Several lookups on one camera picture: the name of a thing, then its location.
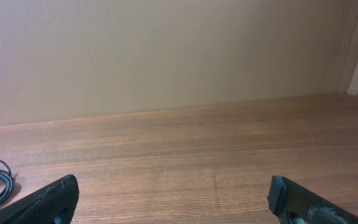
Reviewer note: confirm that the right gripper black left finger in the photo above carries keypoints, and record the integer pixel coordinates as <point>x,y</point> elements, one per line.
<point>54,203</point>

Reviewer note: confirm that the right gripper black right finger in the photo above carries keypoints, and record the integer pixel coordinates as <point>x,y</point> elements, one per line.
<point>292,203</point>

